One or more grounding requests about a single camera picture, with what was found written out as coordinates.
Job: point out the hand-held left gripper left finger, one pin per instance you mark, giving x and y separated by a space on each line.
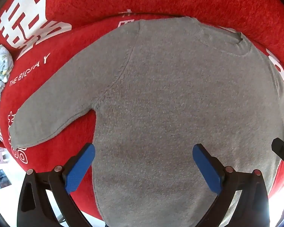
80 167

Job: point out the grey knit sweater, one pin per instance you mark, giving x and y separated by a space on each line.
170 99

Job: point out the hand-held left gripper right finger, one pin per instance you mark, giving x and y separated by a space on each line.
207 170

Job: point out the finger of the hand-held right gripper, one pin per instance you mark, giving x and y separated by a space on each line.
282 149

